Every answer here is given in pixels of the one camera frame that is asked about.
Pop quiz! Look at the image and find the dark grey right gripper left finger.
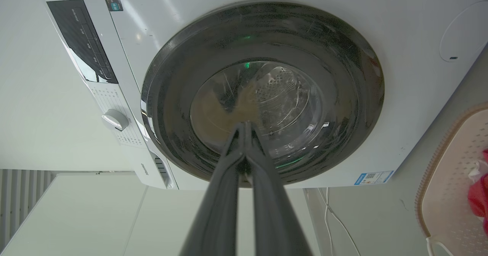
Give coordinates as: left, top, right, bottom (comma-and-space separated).
179, 123, 245, 256

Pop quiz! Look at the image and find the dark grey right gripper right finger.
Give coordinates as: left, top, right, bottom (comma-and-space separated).
244, 122, 314, 256

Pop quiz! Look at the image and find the beige perforated laundry basket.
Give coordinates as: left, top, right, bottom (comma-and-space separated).
415, 103, 488, 256

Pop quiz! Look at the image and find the silver washer control dial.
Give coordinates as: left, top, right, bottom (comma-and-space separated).
101, 109, 130, 131

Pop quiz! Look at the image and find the round dark glass washer door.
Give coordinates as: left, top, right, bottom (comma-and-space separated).
140, 2, 385, 188

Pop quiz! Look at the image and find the white front-loading washing machine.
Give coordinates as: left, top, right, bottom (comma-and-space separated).
34, 0, 488, 190

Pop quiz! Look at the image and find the white ribbed radiator panel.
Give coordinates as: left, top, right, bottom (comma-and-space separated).
0, 169, 57, 238

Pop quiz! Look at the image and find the red garment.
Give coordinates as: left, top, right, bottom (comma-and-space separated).
467, 149, 488, 237

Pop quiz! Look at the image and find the white power cable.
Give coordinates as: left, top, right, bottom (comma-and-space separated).
317, 187, 361, 256

